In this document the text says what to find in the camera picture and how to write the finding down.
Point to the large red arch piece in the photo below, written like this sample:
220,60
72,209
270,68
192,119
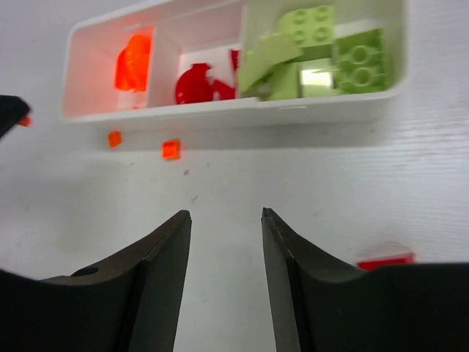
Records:
195,86

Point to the orange dome lego assembly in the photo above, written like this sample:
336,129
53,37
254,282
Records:
132,65

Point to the green sloped brick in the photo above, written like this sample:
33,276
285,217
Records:
361,61

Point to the white three-compartment container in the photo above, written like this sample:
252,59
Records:
177,65

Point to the green 2x2 wedge plate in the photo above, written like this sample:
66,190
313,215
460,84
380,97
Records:
271,51

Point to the orange small plate one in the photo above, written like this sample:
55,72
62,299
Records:
171,150

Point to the orange small plate two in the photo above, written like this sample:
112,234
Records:
114,138

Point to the green lego block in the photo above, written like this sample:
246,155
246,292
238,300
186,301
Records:
314,78

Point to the red sloped brick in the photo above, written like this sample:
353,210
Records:
380,262

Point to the green curved 2x2 brick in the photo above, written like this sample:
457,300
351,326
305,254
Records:
311,27

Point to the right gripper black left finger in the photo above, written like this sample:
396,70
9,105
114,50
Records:
129,301

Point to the orange small plate three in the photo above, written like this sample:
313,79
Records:
25,121

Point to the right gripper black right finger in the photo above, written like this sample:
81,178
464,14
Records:
321,303

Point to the small red curved slope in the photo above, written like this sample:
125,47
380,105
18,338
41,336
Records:
235,57

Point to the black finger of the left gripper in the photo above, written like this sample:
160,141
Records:
12,109

